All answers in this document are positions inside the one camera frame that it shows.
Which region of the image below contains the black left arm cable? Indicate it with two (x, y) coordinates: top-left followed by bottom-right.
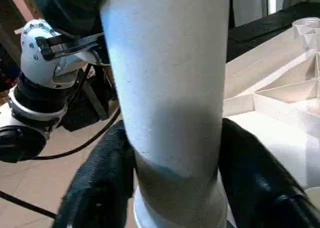
(0, 105), (124, 161)

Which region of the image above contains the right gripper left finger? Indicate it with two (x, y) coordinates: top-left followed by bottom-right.
(52, 119), (137, 228)

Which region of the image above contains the thin black cable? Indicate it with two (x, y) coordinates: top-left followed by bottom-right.
(0, 190), (60, 221)

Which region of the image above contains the white plastic table leg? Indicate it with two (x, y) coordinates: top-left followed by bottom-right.
(99, 0), (233, 228)

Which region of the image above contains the white plastic table top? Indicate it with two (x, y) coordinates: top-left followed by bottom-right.
(222, 17), (320, 211)

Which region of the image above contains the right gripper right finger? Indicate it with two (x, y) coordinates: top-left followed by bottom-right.
(217, 117), (320, 228)

